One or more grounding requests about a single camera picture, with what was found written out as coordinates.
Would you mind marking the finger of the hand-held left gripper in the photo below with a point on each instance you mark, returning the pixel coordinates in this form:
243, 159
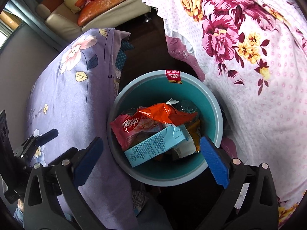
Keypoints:
49, 136

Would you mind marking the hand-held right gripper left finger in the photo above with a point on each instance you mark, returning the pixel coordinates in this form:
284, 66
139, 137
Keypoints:
88, 163

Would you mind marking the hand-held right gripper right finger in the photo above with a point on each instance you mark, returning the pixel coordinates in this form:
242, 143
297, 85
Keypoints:
214, 163

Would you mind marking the orange chip bag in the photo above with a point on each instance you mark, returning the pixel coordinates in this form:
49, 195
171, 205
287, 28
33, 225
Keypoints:
196, 134

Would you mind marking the pink wafer packet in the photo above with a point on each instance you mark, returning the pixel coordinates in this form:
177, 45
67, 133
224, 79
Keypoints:
124, 127

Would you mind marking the light blue drink carton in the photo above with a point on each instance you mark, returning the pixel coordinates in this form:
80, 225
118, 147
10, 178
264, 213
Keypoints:
148, 148

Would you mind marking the red-orange snack packet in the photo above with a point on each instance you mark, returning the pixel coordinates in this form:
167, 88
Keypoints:
165, 115

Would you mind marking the teal plastic bin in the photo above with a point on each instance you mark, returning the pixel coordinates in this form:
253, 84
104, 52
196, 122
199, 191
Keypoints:
148, 93

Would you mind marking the purple floral bed sheet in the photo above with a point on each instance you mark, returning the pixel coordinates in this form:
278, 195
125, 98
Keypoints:
72, 95

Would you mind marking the pink floral blanket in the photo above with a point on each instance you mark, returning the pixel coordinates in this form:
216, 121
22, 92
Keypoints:
263, 88

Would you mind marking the blue checked cloth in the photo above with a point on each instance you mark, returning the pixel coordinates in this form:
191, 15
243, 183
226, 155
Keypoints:
122, 57

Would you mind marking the grey curtain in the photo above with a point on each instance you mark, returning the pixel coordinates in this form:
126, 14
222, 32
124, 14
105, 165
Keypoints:
31, 26

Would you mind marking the cream sofa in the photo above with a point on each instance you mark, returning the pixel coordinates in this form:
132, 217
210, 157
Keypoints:
60, 21

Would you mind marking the orange seat cushion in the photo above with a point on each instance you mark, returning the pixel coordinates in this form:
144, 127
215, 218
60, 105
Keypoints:
108, 4

